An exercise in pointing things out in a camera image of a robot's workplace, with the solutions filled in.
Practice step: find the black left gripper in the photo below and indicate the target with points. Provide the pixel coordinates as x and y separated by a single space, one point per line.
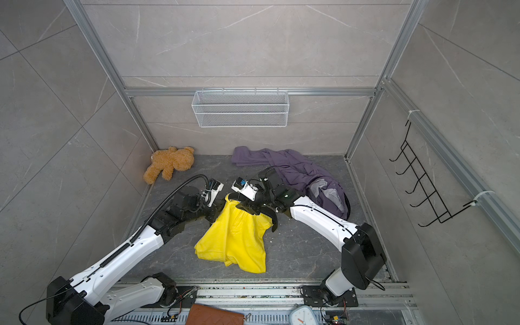
215 208

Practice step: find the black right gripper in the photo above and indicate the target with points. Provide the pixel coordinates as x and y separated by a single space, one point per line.
251 206

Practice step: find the yellow trousers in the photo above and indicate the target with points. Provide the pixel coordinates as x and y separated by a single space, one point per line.
236 237

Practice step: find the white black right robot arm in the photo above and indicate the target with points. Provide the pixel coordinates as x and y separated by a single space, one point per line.
362 254

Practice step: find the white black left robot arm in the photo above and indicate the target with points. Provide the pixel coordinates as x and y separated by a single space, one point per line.
87 298

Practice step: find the purple jacket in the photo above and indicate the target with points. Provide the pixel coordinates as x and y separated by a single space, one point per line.
301 173

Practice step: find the brown teddy bear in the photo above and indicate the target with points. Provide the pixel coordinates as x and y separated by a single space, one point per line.
166 162

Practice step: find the brown leather wallet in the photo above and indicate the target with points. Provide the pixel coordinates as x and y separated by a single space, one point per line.
206 315

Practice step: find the white clock at bottom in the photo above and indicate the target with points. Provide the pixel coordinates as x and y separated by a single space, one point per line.
303 315

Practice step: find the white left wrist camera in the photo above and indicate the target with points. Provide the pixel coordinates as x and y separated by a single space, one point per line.
211 191

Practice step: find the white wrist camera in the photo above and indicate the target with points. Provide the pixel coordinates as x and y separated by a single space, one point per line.
211 191
246 189

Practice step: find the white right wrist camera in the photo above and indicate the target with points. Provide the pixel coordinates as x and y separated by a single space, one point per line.
246 189

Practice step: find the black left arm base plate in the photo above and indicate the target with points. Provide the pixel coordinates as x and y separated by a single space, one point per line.
179 297

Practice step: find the white wire mesh basket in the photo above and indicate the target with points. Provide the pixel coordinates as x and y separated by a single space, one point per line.
245 108

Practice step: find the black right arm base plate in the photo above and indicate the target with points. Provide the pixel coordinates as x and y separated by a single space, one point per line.
318 296

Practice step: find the black wire hook rack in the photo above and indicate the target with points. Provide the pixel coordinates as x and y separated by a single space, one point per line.
424 182

